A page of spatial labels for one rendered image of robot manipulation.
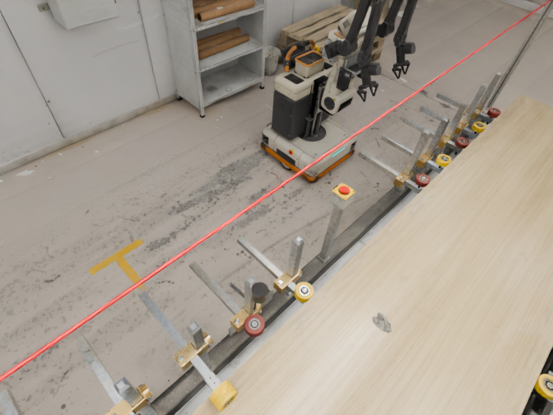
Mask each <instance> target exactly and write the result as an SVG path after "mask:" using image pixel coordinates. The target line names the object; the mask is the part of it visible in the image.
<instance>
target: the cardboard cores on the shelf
mask: <svg viewBox="0 0 553 415"><path fill-rule="evenodd" d="M254 6H255V1H254V0H193V15H194V18H197V19H198V20H199V21H200V22H203V21H208V20H211V19H214V18H217V17H220V16H225V15H228V14H231V13H234V12H239V11H242V10H245V9H248V8H251V7H254ZM239 34H241V29H240V28H239V27H236V28H234V29H231V30H227V31H223V32H221V33H218V34H215V35H211V36H208V37H205V38H202V39H200V40H197V52H198V60H202V59H204V58H207V57H210V56H212V55H214V54H218V53H220V52H222V51H224V50H227V49H230V48H232V47H235V46H236V45H239V44H242V43H245V42H247V41H249V34H247V33H246V34H243V35H239Z"/></svg>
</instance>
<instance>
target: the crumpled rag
mask: <svg viewBox="0 0 553 415"><path fill-rule="evenodd" d="M372 320H373V323H374V325H375V326H376V328H380V329H381V330H382V331H384V332H386V333H389V332H392V330H391V324H390V322H388V321H387V318H386V315H385V314H384V313H377V317H375V316H373V317H372Z"/></svg>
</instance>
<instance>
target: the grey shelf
mask: <svg viewBox="0 0 553 415"><path fill-rule="evenodd" d="M254 1H255V6H254V7H251V8H248V9H245V10H242V11H239V12H234V13H231V14H228V15H225V16H220V17H217V18H214V19H211V20H208V21H203V22H200V21H199V20H198V18H194V15H193V0H191V1H190V0H160V2H161V6H162V11H163V17H164V22H165V31H166V35H167V40H168V46H169V51H170V59H171V64H172V69H173V74H174V83H175V88H176V93H177V100H182V98H181V97H180V96H182V97H183V98H184V99H185V100H186V101H188V102H189V103H191V104H192V105H194V106H195V107H196V108H198V109H199V112H200V117H201V118H204V117H205V113H204V108H205V107H207V106H209V105H211V104H212V103H214V102H216V101H218V100H220V99H223V98H226V97H227V96H231V95H233V94H234V93H237V92H239V91H242V90H243V89H246V88H248V87H250V86H252V85H254V84H257V83H259V82H262V85H261V86H260V89H264V71H265V49H266V29H267V0H254ZM186 3H187V4H186ZM191 8H192V9H191ZM263 19H264V24H263ZM235 27H239V28H240V29H241V34H239V35H243V34H246V33H247V34H249V41H247V42H245V43H242V44H239V45H236V46H235V47H232V48H230V49H227V50H224V51H222V52H220V53H218V54H214V55H212V56H210V57H207V58H204V59H202V60H198V46H197V40H200V39H202V38H205V37H208V36H211V35H215V34H218V33H221V32H223V31H227V30H231V29H234V28H235ZM195 47H196V48H195ZM196 51H197V52H196ZM236 60H237V63H236ZM262 68H263V72H262Z"/></svg>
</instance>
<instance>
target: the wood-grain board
mask: <svg viewBox="0 0 553 415"><path fill-rule="evenodd" d="M377 313H384V314H385V315H386V318H387V321H388V322H390V324H391V330H392V332H389V333H386V332H384V331H382V330H381V329H380V328H376V326H375V325H374V323H373V320H372V317H373V316H375V317H377ZM552 346H553V107H550V106H549V105H545V104H543V103H541V102H539V101H537V100H534V99H532V98H530V97H527V96H525V95H523V94H521V95H520V96H519V97H518V98H517V99H516V100H515V101H514V102H513V103H512V104H511V105H510V106H509V107H508V108H506V109H505V110H504V111H503V112H502V113H501V114H500V115H499V116H498V117H497V118H496V119H495V120H494V121H493V122H492V123H491V124H490V125H489V126H488V127H487V128H486V129H485V130H484V131H483V132H482V133H481V134H479V135H478V136H477V137H476V138H475V139H474V140H473V141H472V142H471V143H470V144H469V145H468V146H467V147H466V148H465V149H464V150H463V151H462V152H461V153H460V154H459V155H458V156H457V157H456V158H455V159H454V160H453V161H451V162H450V163H449V164H448V165H447V166H446V167H445V168H444V169H443V170H442V171H441V172H440V173H439V174H438V175H437V176H436V177H435V178H434V179H433V180H432V181H431V182H430V183H429V184H428V185H427V186H425V187H424V188H423V189H422V190H421V191H420V192H419V193H418V194H417V195H416V196H415V197H414V198H413V199H412V200H411V201H410V202H409V203H408V204H407V205H406V206H405V207H404V208H403V209H402V210H401V211H400V212H399V213H398V214H397V215H396V216H395V217H394V218H393V219H392V220H391V221H390V222H389V223H388V224H387V225H386V226H385V227H384V228H383V229H382V230H381V231H380V232H379V233H378V234H377V235H376V236H375V237H374V238H373V239H371V240H370V241H369V242H368V243H367V244H366V245H365V246H364V247H363V248H362V249H361V250H360V251H359V252H358V253H357V254H356V255H355V256H354V257H353V258H352V259H351V260H350V261H349V262H348V263H347V264H345V265H344V266H343V267H342V268H341V269H340V270H339V271H338V272H337V273H336V274H335V275H334V276H333V277H332V278H331V279H330V280H329V281H328V282H327V283H326V284H325V285H324V286H323V287H322V288H321V289H320V290H319V291H317V292H316V293H315V294H314V295H313V296H312V297H311V298H310V299H309V300H308V301H307V302H306V303H305V304H304V305H303V306H302V307H301V308H300V309H299V310H298V311H297V312H296V313H295V314H294V315H293V316H292V317H290V318H289V319H288V320H287V321H286V322H285V323H284V324H283V325H282V326H281V327H280V328H279V329H278V330H277V331H276V332H275V333H274V334H273V335H272V336H271V337H270V338H269V339H268V340H267V341H266V342H265V343H264V344H263V345H262V346H261V347H260V348H259V349H258V350H257V351H256V352H255V353H254V354H253V355H252V356H251V357H250V358H249V359H248V360H247V361H246V362H245V363H244V364H243V365H242V366H241V367H240V368H239V369H237V370H236V371H235V372H234V373H233V374H232V375H231V376H230V377H229V378H228V379H227V380H228V381H229V382H230V383H231V384H232V386H233V387H234V388H235V389H236V391H237V392H238V394H237V396H236V397H235V399H234V400H233V401H232V402H231V403H230V405H229V406H228V407H226V408H225V409H224V410H222V411H221V412H219V411H218V409H217V408H216V407H215V405H214V404H213V403H212V401H211V400H210V399H209V398H210V396H209V397H208V398H207V399H206V400H205V401H204V402H203V403H202V404H201V405H200V406H199V407H198V408H197V409H196V410H195V411H194V412H193V413H192V414H191V415H521V414H522V412H523V410H524V407H525V405H526V403H527V401H528V399H529V396H530V394H531V392H532V390H533V387H534V385H535V384H536V382H537V378H538V376H539V375H540V373H541V369H542V367H543V366H544V364H545V362H546V359H547V357H548V355H549V353H550V350H551V348H552Z"/></svg>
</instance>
